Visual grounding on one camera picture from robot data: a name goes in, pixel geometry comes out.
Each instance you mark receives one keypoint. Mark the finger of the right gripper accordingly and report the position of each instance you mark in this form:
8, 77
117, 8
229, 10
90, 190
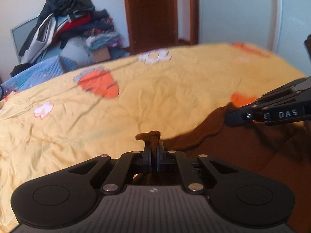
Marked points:
248, 113

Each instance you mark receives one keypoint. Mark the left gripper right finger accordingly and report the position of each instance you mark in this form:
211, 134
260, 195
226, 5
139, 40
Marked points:
178, 162

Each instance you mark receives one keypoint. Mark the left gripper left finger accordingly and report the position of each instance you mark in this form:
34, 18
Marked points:
129, 164

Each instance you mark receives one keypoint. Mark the blue quilted blanket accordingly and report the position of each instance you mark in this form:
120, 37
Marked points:
39, 73

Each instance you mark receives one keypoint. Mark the brown wooden door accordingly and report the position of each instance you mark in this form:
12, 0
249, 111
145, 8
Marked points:
154, 24

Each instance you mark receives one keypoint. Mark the brown knit sweater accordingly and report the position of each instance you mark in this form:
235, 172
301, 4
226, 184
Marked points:
281, 152

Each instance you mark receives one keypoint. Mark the pile of mixed clothes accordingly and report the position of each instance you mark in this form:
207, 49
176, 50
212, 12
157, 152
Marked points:
71, 27

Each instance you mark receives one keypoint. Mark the grey framed panel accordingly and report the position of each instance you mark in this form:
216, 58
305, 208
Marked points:
20, 33

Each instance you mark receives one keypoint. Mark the yellow floral bed sheet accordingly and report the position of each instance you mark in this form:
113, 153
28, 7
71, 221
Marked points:
99, 109

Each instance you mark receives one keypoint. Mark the white sliding wardrobe door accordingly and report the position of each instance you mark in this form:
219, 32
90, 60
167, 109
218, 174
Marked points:
280, 26

